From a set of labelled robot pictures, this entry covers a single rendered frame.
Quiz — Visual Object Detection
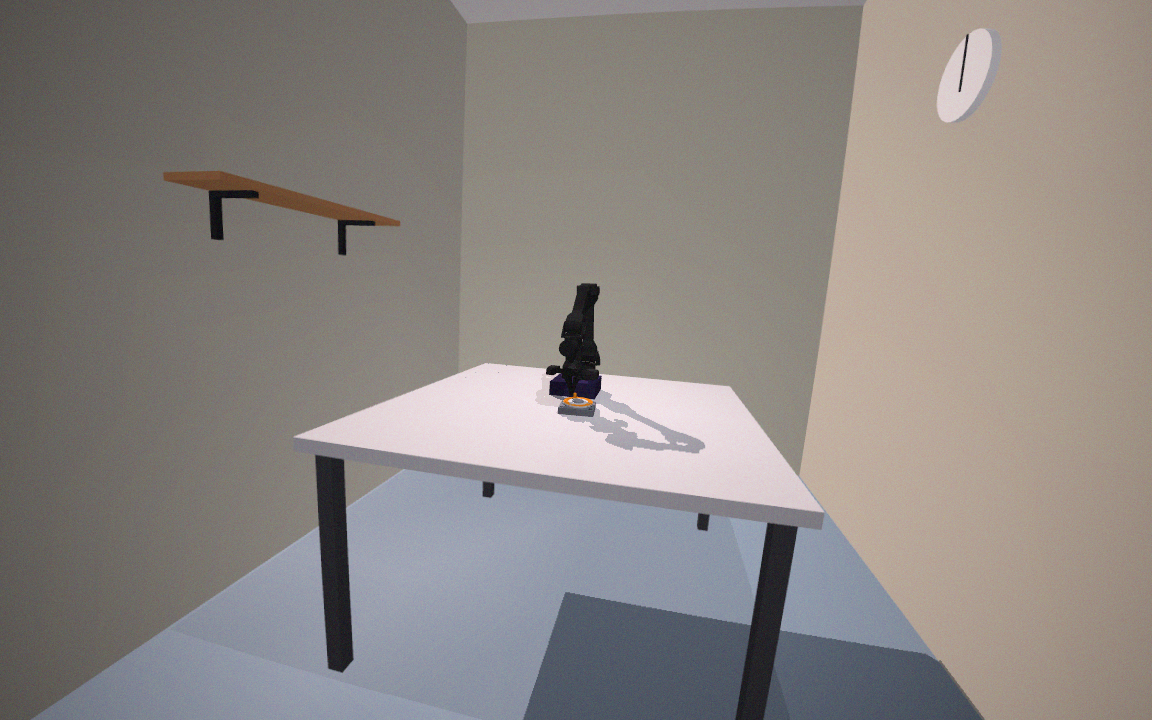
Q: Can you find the orange round plate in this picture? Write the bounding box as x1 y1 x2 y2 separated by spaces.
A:
563 393 593 408

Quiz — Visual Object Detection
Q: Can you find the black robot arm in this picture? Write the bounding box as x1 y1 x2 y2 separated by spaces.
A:
559 283 600 376

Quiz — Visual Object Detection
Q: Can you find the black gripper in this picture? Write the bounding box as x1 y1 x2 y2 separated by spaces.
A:
546 354 599 395

